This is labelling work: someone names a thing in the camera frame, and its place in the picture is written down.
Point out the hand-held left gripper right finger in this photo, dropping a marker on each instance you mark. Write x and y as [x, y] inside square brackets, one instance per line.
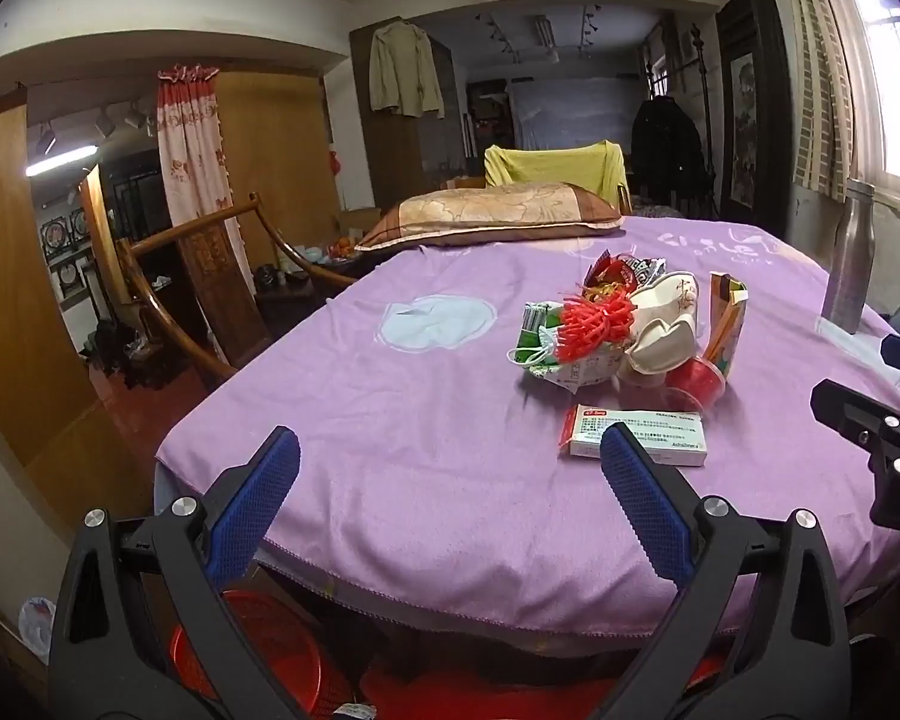
[645, 495]

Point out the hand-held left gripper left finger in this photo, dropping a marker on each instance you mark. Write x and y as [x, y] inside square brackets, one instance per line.
[259, 495]

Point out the white medicine box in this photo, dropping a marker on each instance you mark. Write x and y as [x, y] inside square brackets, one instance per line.
[667, 435]

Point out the red plastic cup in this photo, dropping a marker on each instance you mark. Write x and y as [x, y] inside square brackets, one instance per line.
[697, 379]

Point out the red plastic mesh basket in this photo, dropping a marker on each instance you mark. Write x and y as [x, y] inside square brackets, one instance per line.
[285, 630]

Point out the white paper bowl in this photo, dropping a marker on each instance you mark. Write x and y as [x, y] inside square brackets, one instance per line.
[667, 296]
[660, 352]

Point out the orange snack packet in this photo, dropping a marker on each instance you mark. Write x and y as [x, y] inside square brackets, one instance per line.
[724, 322]

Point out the red plastic spiky tassel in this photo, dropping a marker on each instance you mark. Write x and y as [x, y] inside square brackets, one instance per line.
[592, 326]

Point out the stainless steel bottle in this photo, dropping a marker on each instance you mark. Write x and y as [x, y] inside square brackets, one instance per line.
[847, 262]

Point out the purple blanket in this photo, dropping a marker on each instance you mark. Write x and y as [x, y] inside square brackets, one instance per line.
[435, 427]

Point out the dark wooden side table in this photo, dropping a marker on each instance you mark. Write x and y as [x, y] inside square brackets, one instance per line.
[300, 292]

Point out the carved wooden armchair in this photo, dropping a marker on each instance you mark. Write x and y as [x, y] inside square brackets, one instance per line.
[210, 262]

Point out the pile of oranges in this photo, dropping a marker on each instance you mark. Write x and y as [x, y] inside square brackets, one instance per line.
[343, 246]

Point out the checked window curtain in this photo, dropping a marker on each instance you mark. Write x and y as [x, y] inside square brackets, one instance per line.
[825, 90]

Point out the dark framed painting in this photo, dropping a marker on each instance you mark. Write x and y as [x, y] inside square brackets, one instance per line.
[750, 112]

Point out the small cardboard box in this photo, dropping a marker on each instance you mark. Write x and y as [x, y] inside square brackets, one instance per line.
[358, 221]

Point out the black hanging coat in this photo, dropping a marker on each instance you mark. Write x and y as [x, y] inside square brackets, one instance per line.
[667, 150]

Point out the brown patterned pillow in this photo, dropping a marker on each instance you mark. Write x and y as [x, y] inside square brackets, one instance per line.
[495, 210]

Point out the yellow cloth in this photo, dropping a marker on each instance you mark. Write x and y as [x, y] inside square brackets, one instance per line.
[547, 165]

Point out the pink floral curtain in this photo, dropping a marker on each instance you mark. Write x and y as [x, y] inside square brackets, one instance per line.
[187, 142]

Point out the dark wooden wardrobe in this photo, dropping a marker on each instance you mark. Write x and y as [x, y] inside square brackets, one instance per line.
[397, 157]

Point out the grey backdrop sheet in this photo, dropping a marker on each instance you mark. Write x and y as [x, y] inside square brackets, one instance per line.
[570, 116]

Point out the fluorescent tube lamp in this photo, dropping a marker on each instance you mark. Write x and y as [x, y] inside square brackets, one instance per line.
[60, 161]

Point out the beige hanging jacket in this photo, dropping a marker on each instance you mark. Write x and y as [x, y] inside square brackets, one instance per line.
[405, 67]

